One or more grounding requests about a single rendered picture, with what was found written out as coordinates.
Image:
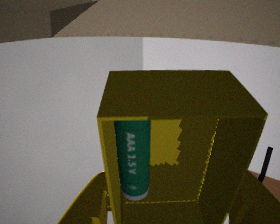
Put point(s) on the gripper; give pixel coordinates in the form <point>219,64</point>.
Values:
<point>254,204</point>

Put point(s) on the yellow box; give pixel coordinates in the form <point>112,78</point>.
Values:
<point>204,132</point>

